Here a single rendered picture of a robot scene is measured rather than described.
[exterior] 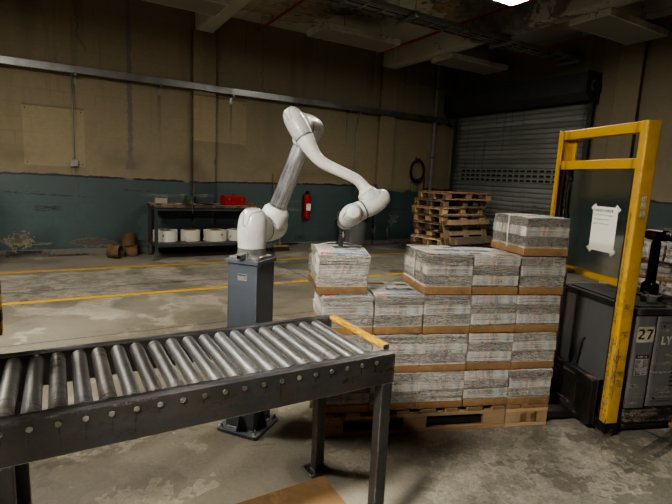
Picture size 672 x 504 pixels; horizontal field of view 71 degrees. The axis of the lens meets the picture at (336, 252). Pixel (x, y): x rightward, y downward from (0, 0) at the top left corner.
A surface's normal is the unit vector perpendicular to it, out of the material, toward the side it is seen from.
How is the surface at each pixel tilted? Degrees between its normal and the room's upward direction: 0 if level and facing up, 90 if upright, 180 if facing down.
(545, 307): 90
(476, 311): 90
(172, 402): 90
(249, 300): 90
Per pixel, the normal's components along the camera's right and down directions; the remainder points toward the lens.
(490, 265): 0.16, 0.16
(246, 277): -0.37, 0.13
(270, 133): 0.50, 0.16
